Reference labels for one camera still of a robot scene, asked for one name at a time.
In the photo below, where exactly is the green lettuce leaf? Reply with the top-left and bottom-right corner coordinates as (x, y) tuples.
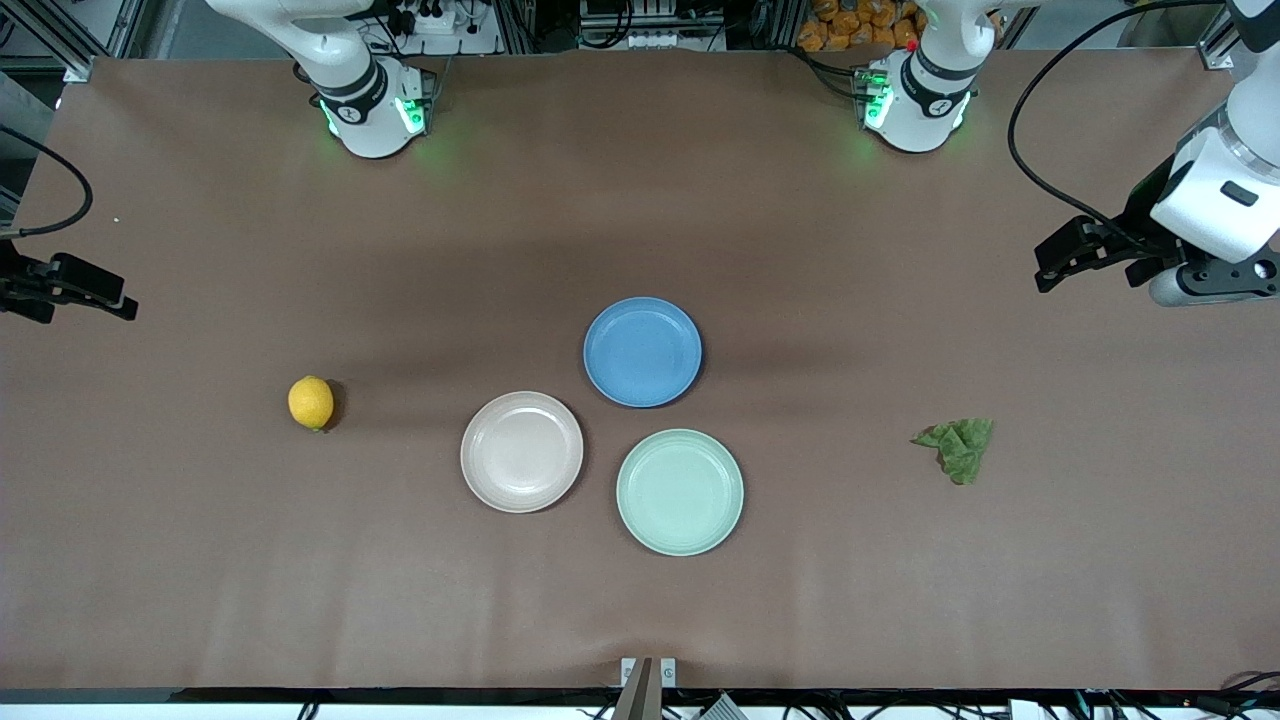
(910, 417), (995, 487)

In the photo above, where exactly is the yellow lemon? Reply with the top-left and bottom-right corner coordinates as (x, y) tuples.
(288, 375), (336, 432)

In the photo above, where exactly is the pile of orange snack bags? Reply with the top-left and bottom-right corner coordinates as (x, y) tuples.
(797, 0), (926, 53)

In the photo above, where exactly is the brown table cover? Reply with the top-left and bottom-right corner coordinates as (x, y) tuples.
(0, 50), (1280, 693)

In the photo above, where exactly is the white power strip with plugs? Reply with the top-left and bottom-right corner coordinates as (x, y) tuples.
(395, 0), (473, 34)

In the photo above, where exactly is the blue plate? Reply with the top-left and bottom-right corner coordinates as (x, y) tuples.
(583, 296), (703, 409)

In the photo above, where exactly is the pale green plate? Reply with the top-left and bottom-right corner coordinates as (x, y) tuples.
(616, 428), (745, 557)

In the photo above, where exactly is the off-white ribbed plate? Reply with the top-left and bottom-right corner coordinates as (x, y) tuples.
(460, 390), (585, 514)

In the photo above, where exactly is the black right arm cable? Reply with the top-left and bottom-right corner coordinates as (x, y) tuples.
(0, 125), (94, 239)

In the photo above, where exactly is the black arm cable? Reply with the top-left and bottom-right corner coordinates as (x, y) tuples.
(0, 125), (94, 239)
(1007, 0), (1233, 246)

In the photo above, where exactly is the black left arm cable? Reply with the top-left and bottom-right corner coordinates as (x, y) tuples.
(1007, 0), (1233, 246)

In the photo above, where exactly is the aluminium frame strut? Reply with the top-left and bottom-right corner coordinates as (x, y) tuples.
(0, 0), (151, 83)
(1195, 15), (1241, 71)

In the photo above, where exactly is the metal table edge bracket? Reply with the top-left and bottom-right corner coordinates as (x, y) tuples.
(612, 657), (677, 720)

